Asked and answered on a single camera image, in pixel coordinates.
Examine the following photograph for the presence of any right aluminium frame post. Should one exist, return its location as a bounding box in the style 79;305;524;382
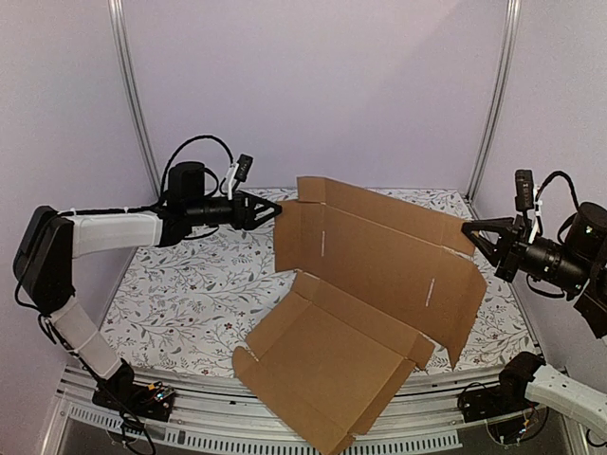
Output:
465;0;522;206

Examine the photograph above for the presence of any left aluminium frame post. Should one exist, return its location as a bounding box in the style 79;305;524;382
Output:
107;0;160;197

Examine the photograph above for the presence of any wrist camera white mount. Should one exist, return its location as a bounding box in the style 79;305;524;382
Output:
224;154;253;200
514;169;543;244

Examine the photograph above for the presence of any aluminium front rail base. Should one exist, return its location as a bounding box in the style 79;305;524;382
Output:
40;366;591;454

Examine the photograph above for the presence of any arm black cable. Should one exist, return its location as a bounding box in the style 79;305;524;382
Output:
158;135;238;205
533;170;587;224

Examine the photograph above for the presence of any floral patterned table mat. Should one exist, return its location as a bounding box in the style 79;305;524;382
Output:
101;223;540;377

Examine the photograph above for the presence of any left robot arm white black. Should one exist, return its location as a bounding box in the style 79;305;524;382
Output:
12;155;282;411

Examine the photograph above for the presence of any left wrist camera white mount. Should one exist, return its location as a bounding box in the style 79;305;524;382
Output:
224;154;253;200

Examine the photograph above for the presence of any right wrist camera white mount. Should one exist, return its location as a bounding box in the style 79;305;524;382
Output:
514;169;543;244

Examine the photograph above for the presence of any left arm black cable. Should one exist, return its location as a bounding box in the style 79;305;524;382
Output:
158;135;238;205

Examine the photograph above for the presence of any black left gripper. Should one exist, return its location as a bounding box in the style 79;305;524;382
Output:
186;190;282;230

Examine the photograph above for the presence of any aluminium frame post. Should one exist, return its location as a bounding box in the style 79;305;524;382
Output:
107;0;160;197
465;0;522;206

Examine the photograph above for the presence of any brown cardboard box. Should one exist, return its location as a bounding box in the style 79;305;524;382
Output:
232;176;487;454

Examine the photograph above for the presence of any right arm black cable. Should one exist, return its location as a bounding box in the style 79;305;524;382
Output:
533;170;587;224

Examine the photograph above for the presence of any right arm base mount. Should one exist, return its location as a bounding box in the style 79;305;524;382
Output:
456;352;550;447

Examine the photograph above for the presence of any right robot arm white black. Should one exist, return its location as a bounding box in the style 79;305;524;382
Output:
461;202;606;438

